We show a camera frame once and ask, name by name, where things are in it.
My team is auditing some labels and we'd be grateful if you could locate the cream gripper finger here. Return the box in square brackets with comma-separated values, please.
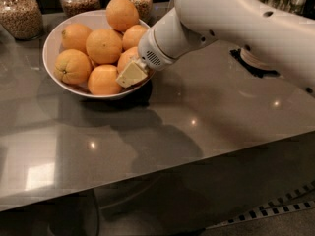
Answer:
[116, 59, 149, 88]

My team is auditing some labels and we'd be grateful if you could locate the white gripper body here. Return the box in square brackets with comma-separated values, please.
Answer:
[138, 27, 176, 71]

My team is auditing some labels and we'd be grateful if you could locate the orange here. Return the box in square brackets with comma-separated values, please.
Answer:
[122, 25, 147, 50]
[88, 65, 122, 95]
[61, 24, 92, 53]
[86, 29, 123, 64]
[105, 0, 140, 31]
[117, 47, 139, 72]
[53, 49, 93, 85]

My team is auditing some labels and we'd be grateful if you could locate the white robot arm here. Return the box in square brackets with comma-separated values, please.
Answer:
[117, 0, 315, 94]

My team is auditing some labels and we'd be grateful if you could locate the white ceramic bowl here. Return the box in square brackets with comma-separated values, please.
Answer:
[42, 10, 155, 100]

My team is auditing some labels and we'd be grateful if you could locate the middle glass cereal jar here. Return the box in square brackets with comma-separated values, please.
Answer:
[59, 0, 101, 18]

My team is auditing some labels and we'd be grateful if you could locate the stack of white plates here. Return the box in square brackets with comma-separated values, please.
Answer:
[240, 48, 273, 71]

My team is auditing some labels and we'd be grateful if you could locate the left glass cereal jar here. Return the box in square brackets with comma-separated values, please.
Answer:
[0, 0, 43, 40]

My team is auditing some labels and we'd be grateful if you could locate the glass cup right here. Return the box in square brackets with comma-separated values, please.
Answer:
[289, 0, 306, 15]

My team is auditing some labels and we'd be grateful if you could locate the black wire rack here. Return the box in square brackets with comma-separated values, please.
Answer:
[229, 49, 280, 79]

